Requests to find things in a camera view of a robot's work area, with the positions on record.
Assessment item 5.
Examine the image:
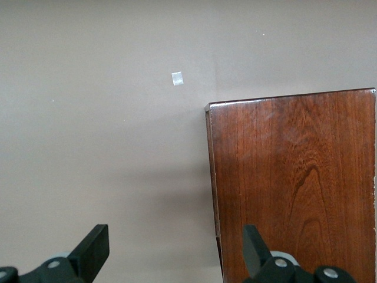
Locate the small clear tape patch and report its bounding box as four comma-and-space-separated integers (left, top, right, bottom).
171, 71, 185, 87

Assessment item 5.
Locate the dark brown wooden cabinet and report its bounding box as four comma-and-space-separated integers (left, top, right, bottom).
204, 87, 377, 283

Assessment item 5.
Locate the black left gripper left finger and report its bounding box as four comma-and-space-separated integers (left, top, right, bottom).
0, 223, 111, 283

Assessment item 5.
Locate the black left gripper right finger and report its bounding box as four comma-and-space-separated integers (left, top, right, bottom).
241, 224, 359, 283

